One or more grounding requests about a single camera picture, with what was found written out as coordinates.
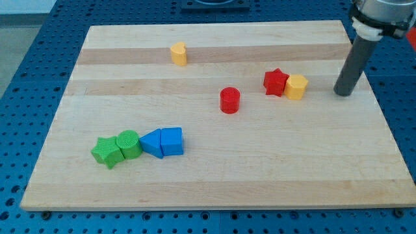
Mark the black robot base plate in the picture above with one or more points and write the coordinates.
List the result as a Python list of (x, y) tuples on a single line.
[(214, 4)]

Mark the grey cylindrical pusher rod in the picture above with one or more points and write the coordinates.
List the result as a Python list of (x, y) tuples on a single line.
[(362, 48)]

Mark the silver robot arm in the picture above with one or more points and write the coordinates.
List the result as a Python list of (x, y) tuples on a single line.
[(373, 19)]

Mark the wooden board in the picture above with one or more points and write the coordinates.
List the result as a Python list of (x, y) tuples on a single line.
[(321, 152)]

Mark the green cylinder block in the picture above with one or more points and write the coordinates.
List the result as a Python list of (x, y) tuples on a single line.
[(129, 143)]

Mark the red cylinder block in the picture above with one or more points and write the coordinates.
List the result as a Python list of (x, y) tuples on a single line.
[(230, 100)]

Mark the blue cube block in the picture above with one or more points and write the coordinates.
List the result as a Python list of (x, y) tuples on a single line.
[(172, 141)]

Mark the green star block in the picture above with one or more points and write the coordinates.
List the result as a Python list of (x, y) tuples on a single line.
[(107, 152)]

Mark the yellow hexagon block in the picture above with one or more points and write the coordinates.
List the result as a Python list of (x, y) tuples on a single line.
[(295, 87)]

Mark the blue triangle block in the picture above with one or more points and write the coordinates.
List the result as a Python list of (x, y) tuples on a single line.
[(151, 143)]

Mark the yellow heart block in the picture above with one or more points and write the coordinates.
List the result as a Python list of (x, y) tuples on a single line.
[(179, 54)]

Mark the red star block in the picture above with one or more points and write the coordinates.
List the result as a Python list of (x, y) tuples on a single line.
[(274, 82)]

